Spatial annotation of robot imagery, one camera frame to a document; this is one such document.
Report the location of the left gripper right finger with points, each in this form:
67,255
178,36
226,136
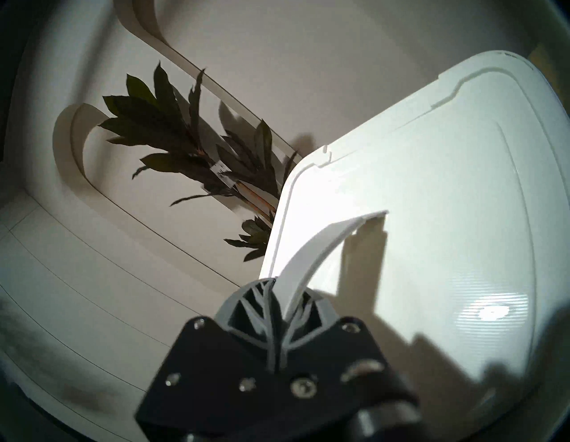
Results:
338,356

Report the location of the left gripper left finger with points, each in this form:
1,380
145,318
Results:
213,383

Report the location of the white plant label tag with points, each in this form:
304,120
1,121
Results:
224,174

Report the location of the tall dark green plant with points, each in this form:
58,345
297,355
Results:
178,147

